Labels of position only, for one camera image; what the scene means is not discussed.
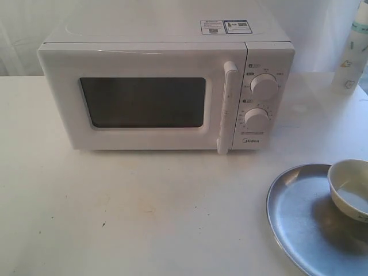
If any upper white control knob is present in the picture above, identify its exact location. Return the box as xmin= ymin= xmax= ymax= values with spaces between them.
xmin=250 ymin=73 xmax=278 ymax=101

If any white microwave door with handle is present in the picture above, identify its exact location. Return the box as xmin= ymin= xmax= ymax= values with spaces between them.
xmin=38 ymin=43 xmax=248 ymax=154

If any round stainless steel tray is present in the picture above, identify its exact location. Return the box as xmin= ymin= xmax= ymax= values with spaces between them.
xmin=266 ymin=164 xmax=367 ymax=275

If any blue white label sticker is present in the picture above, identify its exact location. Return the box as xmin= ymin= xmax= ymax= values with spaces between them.
xmin=200 ymin=20 xmax=253 ymax=35

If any lower white timer knob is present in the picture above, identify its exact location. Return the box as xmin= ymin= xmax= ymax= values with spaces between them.
xmin=244 ymin=108 xmax=270 ymax=132

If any white microwave oven body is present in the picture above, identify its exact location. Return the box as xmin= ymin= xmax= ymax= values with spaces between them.
xmin=43 ymin=21 xmax=295 ymax=151

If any white patterned bottle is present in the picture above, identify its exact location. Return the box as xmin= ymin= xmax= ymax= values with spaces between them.
xmin=331 ymin=1 xmax=367 ymax=94

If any cream ceramic bowl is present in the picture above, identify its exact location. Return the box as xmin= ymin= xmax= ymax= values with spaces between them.
xmin=327 ymin=159 xmax=367 ymax=223

